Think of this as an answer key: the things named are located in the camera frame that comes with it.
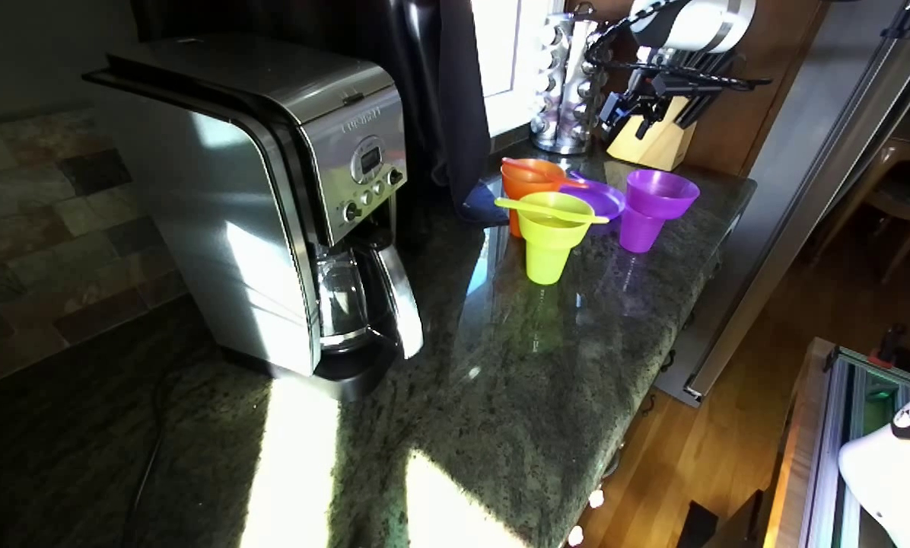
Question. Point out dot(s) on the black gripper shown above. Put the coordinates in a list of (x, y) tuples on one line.
[(657, 84)]

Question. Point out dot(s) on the small purple plastic bowl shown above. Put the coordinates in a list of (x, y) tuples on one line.
[(662, 192)]

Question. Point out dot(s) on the purple plastic cup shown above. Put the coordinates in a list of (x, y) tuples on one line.
[(638, 233)]

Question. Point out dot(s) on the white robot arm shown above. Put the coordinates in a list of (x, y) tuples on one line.
[(672, 48)]

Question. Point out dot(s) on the wooden knife block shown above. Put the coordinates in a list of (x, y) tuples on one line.
[(665, 145)]

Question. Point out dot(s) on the orange plastic cup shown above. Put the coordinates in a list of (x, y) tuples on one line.
[(531, 175)]

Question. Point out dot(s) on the yellow-green plastic bowl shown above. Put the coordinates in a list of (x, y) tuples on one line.
[(553, 198)]

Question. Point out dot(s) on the yellow-green plastic cup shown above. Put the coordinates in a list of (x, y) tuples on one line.
[(550, 254)]

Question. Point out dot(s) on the purple plastic plate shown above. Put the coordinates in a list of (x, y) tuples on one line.
[(604, 198)]

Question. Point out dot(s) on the yellow-green plastic spoon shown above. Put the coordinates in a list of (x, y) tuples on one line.
[(550, 211)]

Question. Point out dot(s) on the stainless steel refrigerator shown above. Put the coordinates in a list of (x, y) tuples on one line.
[(848, 95)]

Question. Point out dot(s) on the wooden chair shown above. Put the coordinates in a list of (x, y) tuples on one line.
[(885, 186)]

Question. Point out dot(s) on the glass coffee carafe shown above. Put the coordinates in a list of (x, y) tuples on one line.
[(365, 310)]

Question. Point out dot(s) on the silver coffee maker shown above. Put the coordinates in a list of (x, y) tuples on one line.
[(254, 159)]

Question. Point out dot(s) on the white appliance with black knob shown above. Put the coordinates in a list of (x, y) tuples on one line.
[(879, 472)]

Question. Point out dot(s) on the window frame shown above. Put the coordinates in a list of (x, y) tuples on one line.
[(509, 54)]

